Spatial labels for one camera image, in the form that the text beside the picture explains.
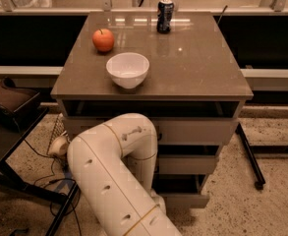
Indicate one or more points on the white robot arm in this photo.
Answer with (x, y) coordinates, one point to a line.
(113, 164)

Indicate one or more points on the black metal frame leg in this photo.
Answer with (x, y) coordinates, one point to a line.
(254, 164)

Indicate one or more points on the white bowl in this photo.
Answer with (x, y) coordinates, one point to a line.
(127, 70)

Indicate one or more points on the white round device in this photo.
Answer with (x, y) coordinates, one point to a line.
(59, 146)

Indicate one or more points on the brown pouch on table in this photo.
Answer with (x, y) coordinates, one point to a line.
(17, 103)

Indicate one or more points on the red apple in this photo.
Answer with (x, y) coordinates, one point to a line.
(103, 40)

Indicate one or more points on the dark soda can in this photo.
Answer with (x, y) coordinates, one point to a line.
(165, 10)

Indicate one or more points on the black side table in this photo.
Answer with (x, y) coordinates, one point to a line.
(10, 139)

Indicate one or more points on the grey drawer cabinet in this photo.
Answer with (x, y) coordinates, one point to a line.
(192, 71)

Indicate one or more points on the wire mesh basket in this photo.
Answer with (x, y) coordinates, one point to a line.
(59, 130)

